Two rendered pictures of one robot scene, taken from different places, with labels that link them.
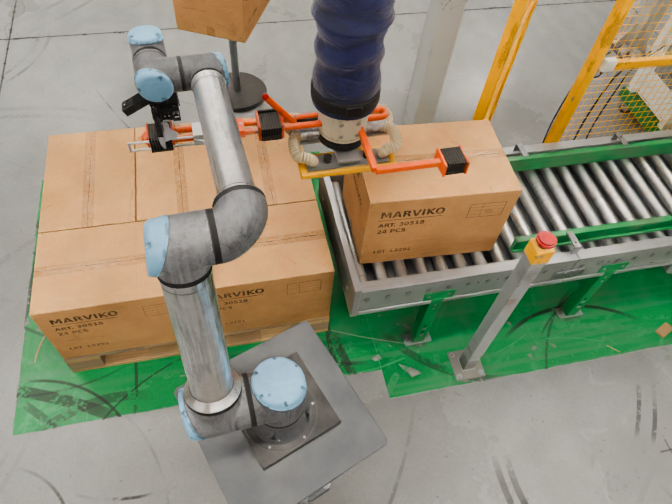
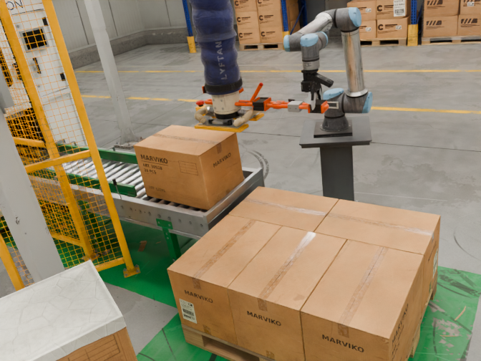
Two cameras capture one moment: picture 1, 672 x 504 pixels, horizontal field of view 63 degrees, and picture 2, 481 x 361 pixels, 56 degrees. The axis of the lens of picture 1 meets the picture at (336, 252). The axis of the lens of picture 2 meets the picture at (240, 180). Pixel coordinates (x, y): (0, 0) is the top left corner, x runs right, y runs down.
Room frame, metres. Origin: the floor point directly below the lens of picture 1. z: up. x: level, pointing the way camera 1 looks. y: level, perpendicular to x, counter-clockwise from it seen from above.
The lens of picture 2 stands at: (3.00, 2.22, 1.99)
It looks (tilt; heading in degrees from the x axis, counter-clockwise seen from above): 26 degrees down; 235
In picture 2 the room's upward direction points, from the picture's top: 9 degrees counter-clockwise
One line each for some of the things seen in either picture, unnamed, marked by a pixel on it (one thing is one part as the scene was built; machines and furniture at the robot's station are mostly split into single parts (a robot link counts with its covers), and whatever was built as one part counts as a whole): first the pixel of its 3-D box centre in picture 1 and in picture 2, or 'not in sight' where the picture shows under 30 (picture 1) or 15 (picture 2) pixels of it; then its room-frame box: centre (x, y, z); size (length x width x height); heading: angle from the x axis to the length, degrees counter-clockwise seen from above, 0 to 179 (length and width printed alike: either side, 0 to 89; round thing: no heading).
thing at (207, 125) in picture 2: not in sight; (220, 124); (1.54, 0.06, 1.11); 0.34 x 0.10 x 0.05; 109
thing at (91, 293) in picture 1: (188, 225); (308, 270); (1.56, 0.72, 0.34); 1.20 x 1.00 x 0.40; 108
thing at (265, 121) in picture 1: (269, 124); (262, 104); (1.37, 0.27, 1.21); 0.10 x 0.08 x 0.06; 19
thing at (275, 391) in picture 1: (276, 391); (334, 102); (0.56, 0.12, 0.96); 0.17 x 0.15 x 0.18; 112
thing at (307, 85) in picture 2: (163, 100); (311, 79); (1.27, 0.57, 1.36); 0.09 x 0.08 x 0.12; 108
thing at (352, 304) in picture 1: (336, 241); (237, 206); (1.48, 0.00, 0.47); 0.70 x 0.03 x 0.15; 18
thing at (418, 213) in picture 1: (423, 191); (190, 165); (1.59, -0.34, 0.75); 0.60 x 0.40 x 0.40; 106
